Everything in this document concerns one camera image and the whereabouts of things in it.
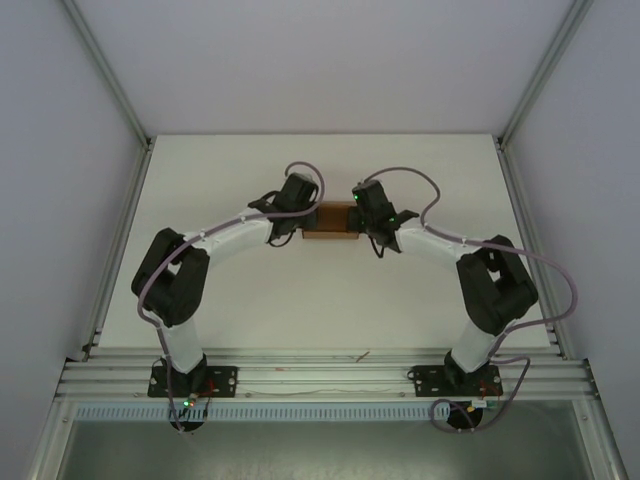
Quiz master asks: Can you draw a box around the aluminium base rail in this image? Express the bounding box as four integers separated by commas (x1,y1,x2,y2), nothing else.
55,348,599,402

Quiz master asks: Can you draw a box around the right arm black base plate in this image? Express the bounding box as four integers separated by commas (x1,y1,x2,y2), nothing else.
407,363,504,399

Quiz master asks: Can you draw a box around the brown cardboard box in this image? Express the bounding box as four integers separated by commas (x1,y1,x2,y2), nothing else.
302,200,361,242

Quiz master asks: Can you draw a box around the aluminium frame post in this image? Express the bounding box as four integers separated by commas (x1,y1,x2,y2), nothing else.
62,0,154,150
496,0,595,147

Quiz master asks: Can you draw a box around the aluminium side rail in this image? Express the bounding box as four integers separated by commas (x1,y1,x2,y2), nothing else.
79,144,154,362
494,142,571,359

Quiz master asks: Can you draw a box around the grey metal panel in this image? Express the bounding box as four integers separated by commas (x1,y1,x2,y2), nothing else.
29,399,627,480

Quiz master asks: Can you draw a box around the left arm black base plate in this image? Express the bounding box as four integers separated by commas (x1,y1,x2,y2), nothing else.
147,365,239,399

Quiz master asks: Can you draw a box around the slotted grey cable duct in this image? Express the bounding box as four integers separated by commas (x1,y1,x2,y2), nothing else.
73,403,506,423

